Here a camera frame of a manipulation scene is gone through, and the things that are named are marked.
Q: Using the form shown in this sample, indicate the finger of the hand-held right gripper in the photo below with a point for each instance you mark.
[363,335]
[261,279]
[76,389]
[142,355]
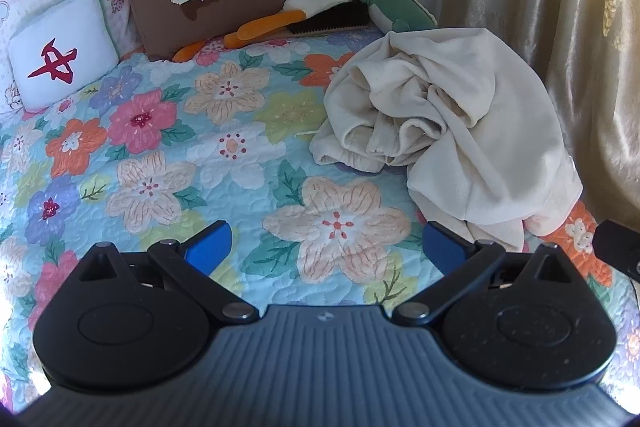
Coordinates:
[620,247]

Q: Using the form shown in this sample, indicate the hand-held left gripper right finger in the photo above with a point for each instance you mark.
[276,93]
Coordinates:
[442,247]

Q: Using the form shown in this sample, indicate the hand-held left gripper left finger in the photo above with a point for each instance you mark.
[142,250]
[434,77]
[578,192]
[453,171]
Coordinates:
[210,247]

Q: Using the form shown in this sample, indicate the cream fleece jacket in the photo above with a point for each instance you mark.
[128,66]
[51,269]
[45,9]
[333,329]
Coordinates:
[450,107]

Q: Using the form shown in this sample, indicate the floral quilt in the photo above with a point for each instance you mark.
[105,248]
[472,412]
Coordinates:
[200,132]

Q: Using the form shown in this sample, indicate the duck plush toy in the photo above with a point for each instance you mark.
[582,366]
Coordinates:
[260,27]

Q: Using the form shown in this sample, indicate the white cushion with red mark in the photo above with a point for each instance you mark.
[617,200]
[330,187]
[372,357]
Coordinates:
[60,37]

